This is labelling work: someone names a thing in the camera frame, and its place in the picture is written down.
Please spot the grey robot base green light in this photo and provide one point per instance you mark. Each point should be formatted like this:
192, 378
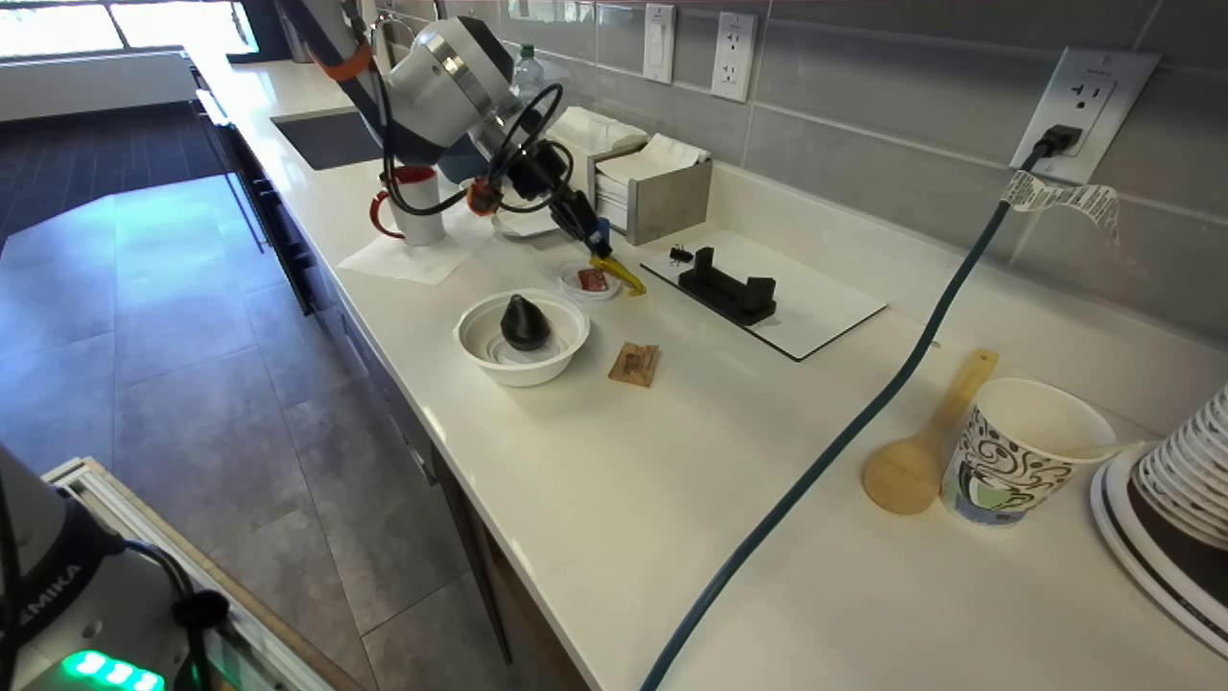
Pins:
62, 614

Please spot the stack of paper cups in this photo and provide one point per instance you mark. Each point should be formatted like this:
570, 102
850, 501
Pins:
1193, 472

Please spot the small white wall outlet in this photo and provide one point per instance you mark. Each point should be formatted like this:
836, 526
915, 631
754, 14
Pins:
733, 56

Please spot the brown sachet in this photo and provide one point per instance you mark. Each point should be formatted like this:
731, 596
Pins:
636, 361

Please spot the large white wall outlet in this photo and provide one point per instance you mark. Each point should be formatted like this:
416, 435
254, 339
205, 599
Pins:
1103, 78

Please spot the small black clip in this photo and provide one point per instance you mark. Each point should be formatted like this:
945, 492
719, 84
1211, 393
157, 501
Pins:
682, 253

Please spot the dark counter cabinet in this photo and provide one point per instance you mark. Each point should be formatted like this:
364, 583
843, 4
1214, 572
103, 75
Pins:
387, 385

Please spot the small round white plate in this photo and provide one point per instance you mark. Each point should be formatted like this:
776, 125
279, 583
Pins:
599, 297

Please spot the stack of white plates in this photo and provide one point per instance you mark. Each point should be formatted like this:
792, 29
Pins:
1126, 541

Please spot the red sachet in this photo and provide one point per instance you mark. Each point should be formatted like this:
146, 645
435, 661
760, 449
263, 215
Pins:
588, 279

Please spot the metal napkin holder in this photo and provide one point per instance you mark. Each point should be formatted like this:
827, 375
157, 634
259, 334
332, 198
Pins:
672, 198

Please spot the white round bowl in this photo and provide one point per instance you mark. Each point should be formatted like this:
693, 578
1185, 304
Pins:
493, 355

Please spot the clear water bottle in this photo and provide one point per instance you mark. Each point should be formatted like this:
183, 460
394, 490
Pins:
531, 71

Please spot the square white plate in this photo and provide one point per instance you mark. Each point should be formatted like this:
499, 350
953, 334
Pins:
521, 227

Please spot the white paper towel stack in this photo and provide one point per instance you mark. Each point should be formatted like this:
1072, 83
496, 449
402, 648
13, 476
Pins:
607, 133

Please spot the white paper sheet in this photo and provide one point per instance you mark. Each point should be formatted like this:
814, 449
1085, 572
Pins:
396, 261

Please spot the black lump object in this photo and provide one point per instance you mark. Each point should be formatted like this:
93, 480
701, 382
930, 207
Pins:
522, 323

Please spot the black power plug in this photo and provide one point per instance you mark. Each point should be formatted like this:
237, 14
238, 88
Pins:
1058, 140

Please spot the wooden spoon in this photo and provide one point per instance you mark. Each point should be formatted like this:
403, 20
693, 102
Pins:
905, 472

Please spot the black plastic holder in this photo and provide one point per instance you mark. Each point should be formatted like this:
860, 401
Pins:
731, 291

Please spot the dark kitchen sink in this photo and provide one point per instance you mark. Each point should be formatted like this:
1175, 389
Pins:
319, 140

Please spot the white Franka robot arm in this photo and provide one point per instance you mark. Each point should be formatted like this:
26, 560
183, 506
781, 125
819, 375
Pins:
442, 78

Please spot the white rectangular board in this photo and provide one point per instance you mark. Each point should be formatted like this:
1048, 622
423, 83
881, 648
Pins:
827, 308

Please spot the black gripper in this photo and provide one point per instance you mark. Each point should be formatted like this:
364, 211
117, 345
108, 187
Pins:
544, 172

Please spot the white metal frame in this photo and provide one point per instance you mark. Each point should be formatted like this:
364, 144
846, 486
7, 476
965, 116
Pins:
139, 520

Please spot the white wall switch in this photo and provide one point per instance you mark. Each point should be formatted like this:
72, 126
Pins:
659, 41

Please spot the large patterned paper cup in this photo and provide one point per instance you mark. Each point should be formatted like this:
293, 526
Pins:
1010, 467

